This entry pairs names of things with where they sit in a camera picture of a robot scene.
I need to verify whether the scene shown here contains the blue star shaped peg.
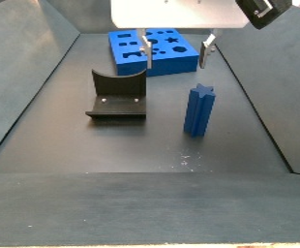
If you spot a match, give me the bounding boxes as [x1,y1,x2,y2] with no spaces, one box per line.
[184,83,216,137]

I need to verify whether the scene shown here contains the black curved holder stand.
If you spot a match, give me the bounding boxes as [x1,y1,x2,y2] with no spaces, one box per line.
[85,71,147,119]

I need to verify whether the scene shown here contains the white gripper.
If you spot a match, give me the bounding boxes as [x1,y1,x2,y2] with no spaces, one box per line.
[109,0,248,69]

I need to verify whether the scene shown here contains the blue shape sorting board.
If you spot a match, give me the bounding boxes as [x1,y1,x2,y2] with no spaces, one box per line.
[108,28,199,77]

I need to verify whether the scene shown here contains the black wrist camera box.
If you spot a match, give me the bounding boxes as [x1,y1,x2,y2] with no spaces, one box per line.
[236,0,292,29]

